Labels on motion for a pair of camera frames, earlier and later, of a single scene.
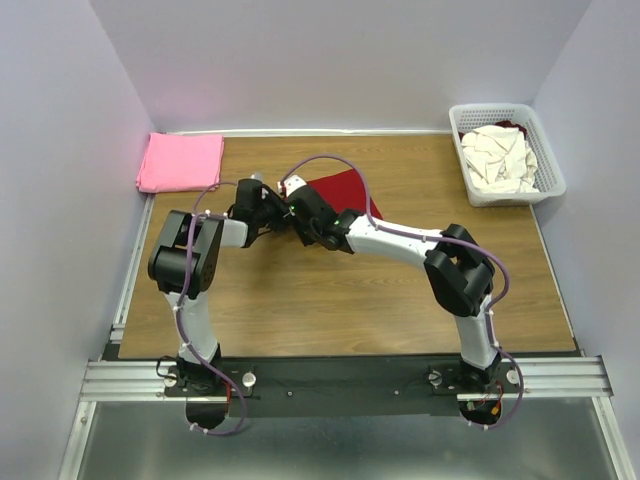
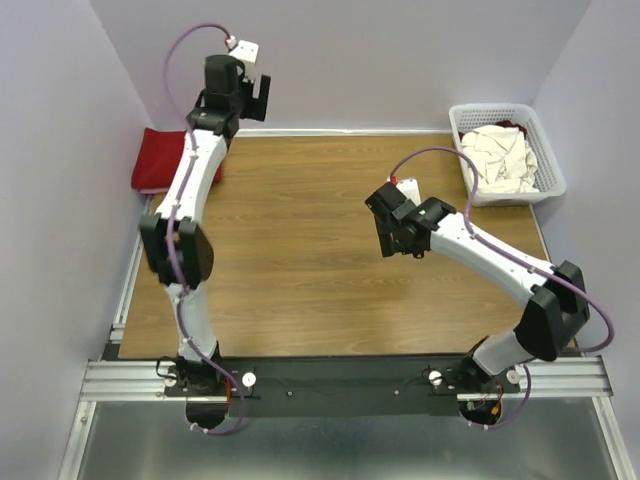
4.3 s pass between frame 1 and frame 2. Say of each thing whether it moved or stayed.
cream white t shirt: stayed
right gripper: moved
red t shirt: moved
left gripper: moved
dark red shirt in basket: stayed
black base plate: stayed
